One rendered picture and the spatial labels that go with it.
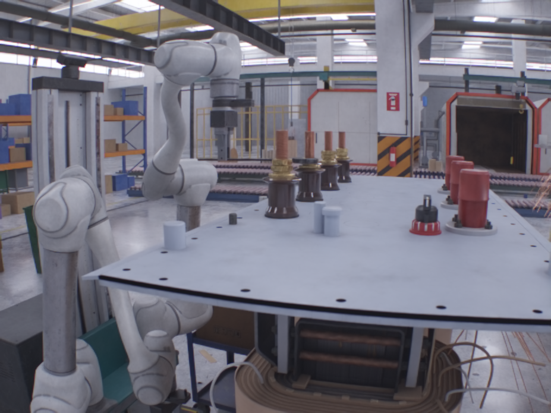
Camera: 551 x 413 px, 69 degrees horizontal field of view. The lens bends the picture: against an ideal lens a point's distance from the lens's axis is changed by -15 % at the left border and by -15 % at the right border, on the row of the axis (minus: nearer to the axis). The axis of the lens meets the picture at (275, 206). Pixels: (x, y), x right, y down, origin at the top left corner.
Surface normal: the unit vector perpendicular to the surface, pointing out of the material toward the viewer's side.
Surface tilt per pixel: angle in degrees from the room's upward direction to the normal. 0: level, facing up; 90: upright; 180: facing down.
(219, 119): 90
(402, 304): 0
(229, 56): 89
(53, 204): 88
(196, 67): 124
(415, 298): 0
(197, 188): 104
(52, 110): 90
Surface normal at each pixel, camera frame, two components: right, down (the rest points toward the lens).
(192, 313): 0.68, 0.16
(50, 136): 0.95, 0.05
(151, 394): 0.14, 0.30
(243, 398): -0.87, 0.08
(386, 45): -0.32, 0.15
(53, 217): 0.11, 0.05
